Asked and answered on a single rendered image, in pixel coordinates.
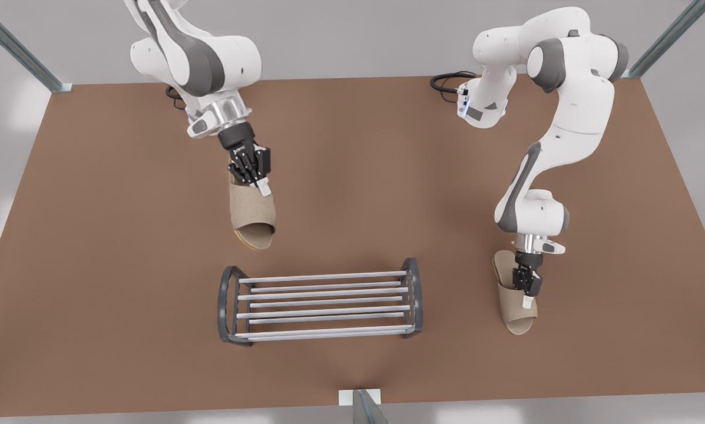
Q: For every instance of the beige slipper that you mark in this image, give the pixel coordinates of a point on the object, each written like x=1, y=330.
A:
x=252, y=215
x=514, y=309

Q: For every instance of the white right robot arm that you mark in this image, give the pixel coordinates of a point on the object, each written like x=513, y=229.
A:
x=196, y=56

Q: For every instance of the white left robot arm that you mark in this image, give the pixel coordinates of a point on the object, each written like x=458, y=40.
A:
x=576, y=94

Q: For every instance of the dark grey shoe rack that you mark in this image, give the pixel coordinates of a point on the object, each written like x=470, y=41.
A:
x=321, y=301

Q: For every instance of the silver frame post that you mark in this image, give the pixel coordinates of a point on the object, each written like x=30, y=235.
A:
x=365, y=406
x=19, y=47
x=670, y=38

